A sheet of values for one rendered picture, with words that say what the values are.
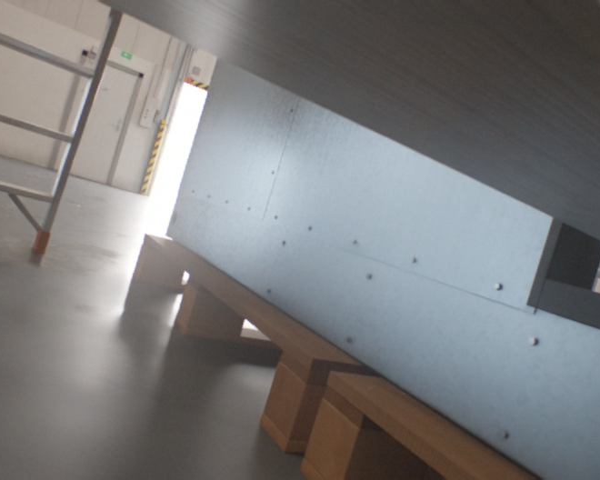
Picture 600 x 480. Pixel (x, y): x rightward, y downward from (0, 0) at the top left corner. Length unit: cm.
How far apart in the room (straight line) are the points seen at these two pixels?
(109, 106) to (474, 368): 970
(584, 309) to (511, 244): 13
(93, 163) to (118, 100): 124
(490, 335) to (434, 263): 15
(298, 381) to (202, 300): 56
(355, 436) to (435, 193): 40
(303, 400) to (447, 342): 26
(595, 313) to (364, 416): 32
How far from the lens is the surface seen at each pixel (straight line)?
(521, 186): 17
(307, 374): 88
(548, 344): 71
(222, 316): 142
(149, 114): 1021
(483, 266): 77
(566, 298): 69
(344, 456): 79
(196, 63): 1062
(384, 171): 99
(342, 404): 80
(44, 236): 200
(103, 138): 1017
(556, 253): 72
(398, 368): 86
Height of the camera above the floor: 37
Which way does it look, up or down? 1 degrees down
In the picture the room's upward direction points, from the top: 17 degrees clockwise
